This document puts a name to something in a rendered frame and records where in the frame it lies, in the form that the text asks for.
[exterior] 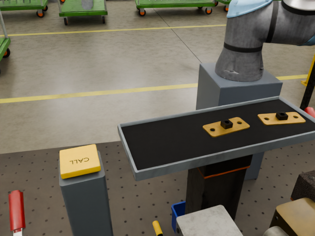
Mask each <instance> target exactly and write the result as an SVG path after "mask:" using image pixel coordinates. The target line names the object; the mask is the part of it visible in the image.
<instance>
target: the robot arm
mask: <svg viewBox="0 0 315 236"><path fill-rule="evenodd" d="M263 43H273V44H289V45H296V46H312V45H315V0H281V1H276V0H232V1H231V2H230V4H229V9H228V14H227V22H226V29H225V39H224V47H223V49H222V51H221V53H220V56H219V58H218V60H217V62H216V66H215V73H216V74H217V75H218V76H220V77H222V78H224V79H227V80H231V81H240V82H249V81H256V80H258V79H260V78H262V76H263V71H264V67H263V57H262V48H263Z"/></svg>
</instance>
